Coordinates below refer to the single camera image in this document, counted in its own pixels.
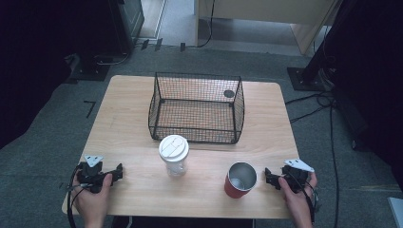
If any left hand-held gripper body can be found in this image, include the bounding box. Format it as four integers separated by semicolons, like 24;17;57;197
77;154;110;194

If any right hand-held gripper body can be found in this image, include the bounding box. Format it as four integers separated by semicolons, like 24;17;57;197
279;159;316;194

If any red steel-lined cup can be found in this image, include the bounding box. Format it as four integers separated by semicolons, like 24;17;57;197
223;161;259;200

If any clear cup with white lid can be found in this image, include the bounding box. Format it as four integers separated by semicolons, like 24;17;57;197
158;134;190;178

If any black wire mesh basket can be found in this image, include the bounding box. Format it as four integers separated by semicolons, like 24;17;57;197
147;71;246;145

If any person's right hand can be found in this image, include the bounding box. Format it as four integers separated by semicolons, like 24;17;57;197
278;172;318;220

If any person's left hand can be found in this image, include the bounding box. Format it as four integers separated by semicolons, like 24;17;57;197
72;173;114;222

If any black square stand base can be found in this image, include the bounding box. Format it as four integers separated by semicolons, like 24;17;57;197
286;66;335;93

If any black flat stand base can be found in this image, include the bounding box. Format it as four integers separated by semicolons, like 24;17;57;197
65;52;111;85

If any white flat object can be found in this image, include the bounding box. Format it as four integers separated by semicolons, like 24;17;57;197
387;196;403;228

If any dark curtain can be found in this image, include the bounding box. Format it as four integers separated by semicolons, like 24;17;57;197
303;0;403;184
0;0;110;150

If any black cabinet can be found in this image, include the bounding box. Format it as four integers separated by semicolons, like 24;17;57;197
106;0;145;55

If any light wooden desk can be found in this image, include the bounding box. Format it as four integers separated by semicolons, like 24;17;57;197
193;0;342;57

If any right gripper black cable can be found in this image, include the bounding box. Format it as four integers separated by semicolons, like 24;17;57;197
293;172;320;226

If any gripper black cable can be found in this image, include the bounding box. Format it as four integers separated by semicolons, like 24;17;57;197
293;172;320;226
66;163;88;228

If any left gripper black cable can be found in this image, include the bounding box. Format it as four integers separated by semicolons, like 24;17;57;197
66;163;88;228

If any long black floor cable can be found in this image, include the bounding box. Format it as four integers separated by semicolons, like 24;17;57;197
328;103;341;228

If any black floor cables bundle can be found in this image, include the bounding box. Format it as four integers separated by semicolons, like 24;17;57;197
284;89;337;125

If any black floor cable loop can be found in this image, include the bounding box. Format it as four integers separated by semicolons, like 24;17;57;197
94;51;131;67

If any black hanging cable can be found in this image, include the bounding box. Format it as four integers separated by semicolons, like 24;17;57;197
186;0;217;49

